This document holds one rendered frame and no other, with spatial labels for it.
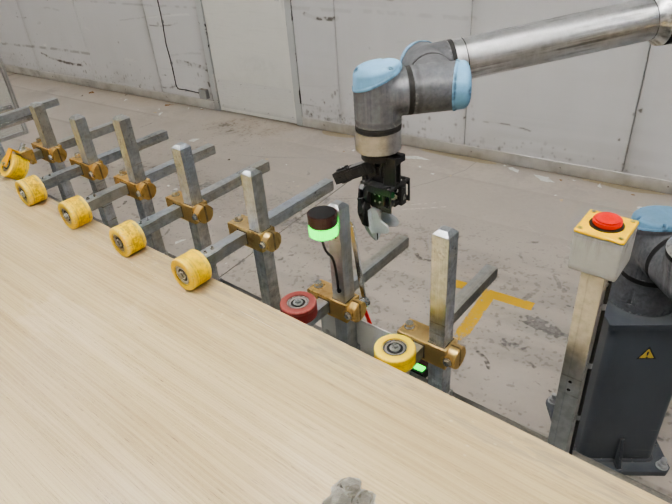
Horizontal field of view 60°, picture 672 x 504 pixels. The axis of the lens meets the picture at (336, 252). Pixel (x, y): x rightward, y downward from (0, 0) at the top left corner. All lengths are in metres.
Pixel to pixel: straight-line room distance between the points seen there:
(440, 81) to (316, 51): 3.41
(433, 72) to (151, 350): 0.76
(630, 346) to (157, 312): 1.27
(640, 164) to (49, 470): 3.41
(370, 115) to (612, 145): 2.83
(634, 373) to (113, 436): 1.42
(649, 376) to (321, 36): 3.28
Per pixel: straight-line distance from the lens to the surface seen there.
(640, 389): 1.97
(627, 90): 3.70
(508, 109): 3.91
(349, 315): 1.29
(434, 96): 1.11
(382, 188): 1.15
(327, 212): 1.15
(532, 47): 1.30
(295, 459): 0.97
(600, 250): 0.90
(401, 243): 1.51
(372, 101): 1.09
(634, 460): 2.21
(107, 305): 1.39
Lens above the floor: 1.67
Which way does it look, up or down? 33 degrees down
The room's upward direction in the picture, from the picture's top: 5 degrees counter-clockwise
